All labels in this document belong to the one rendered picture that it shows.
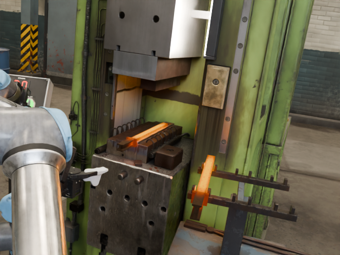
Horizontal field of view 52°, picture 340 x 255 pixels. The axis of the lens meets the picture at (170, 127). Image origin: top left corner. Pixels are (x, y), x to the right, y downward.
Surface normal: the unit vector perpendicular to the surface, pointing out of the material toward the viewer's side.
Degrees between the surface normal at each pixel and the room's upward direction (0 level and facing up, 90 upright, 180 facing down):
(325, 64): 88
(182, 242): 0
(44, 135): 38
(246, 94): 90
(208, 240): 0
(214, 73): 90
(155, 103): 90
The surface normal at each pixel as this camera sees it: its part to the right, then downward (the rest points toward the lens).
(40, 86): 0.10, -0.24
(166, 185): -0.38, 0.20
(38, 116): 0.31, -0.69
